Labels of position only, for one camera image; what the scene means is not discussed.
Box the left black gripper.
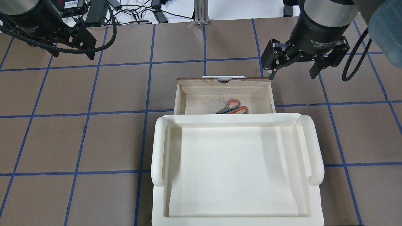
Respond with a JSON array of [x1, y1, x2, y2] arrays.
[[19, 22, 96, 50]]

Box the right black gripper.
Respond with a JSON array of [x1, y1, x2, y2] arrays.
[[261, 11, 350, 80]]

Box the grey orange scissors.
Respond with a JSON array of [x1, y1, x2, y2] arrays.
[[215, 98, 248, 114]]

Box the white drawer handle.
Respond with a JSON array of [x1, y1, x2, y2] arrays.
[[202, 75, 246, 80]]

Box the dark wooden drawer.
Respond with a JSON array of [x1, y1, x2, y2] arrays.
[[174, 78, 276, 115]]

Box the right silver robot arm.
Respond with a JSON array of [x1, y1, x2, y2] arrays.
[[261, 0, 402, 82]]

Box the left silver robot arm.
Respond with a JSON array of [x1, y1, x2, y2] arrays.
[[1, 0, 96, 60]]

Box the black power adapter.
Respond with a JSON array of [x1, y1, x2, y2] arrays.
[[85, 0, 108, 27]]

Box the white plastic tray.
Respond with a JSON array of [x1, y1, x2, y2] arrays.
[[151, 113, 324, 226]]

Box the left black braided cable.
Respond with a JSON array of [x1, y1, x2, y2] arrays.
[[0, 0, 117, 52]]

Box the right black cable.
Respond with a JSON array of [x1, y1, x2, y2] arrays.
[[342, 28, 372, 82]]

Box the aluminium frame post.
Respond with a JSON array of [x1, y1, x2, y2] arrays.
[[194, 0, 210, 25]]

